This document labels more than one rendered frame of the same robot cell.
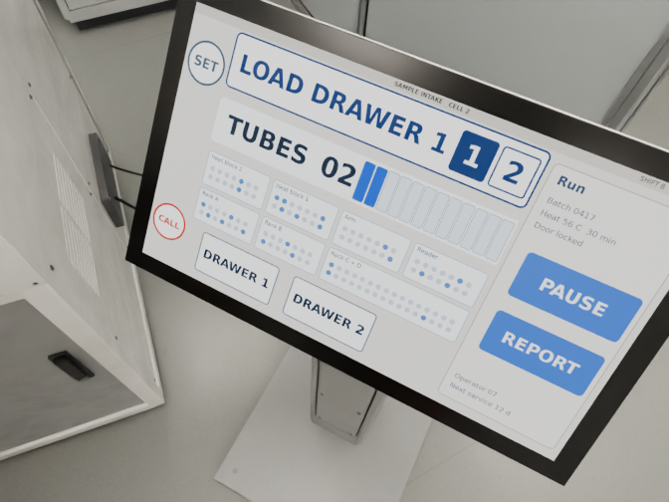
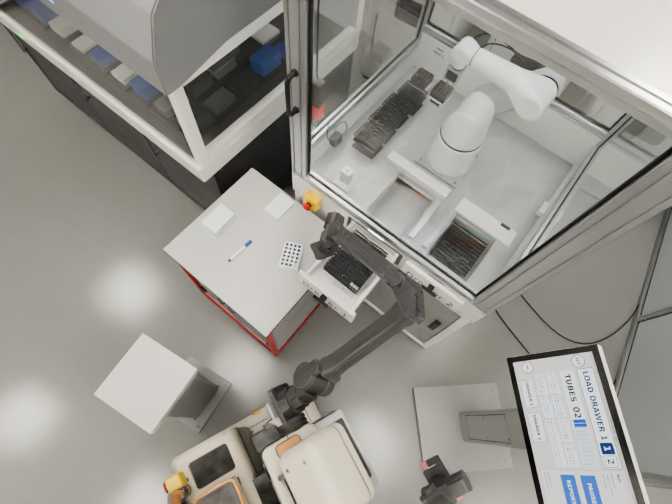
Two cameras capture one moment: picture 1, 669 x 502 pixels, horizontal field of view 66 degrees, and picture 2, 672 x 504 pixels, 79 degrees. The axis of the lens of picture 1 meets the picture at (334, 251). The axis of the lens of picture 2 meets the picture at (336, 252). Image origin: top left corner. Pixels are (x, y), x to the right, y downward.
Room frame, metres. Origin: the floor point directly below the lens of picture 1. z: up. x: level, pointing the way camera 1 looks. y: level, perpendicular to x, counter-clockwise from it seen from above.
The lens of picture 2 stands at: (-0.51, 0.37, 2.49)
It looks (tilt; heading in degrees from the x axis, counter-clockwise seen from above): 67 degrees down; 54
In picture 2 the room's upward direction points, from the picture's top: 10 degrees clockwise
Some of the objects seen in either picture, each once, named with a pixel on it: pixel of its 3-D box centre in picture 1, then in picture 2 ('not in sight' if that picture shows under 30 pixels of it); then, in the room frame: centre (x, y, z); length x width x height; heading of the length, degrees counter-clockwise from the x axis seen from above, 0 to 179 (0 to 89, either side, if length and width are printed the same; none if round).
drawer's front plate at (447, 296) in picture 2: not in sight; (431, 286); (0.19, 0.62, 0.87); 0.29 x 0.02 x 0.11; 115
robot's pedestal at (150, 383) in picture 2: not in sight; (174, 388); (-1.01, 0.78, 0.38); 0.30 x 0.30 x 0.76; 33
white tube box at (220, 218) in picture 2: not in sight; (219, 220); (-0.51, 1.32, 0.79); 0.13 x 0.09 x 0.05; 26
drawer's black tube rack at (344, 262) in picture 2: not in sight; (355, 262); (-0.05, 0.85, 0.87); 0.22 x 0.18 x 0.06; 25
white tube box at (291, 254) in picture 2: not in sight; (291, 256); (-0.28, 1.03, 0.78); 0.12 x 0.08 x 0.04; 53
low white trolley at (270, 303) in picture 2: not in sight; (265, 272); (-0.39, 1.15, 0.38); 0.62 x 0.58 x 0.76; 115
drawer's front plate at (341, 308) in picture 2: not in sight; (326, 296); (-0.23, 0.77, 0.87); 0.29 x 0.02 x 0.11; 115
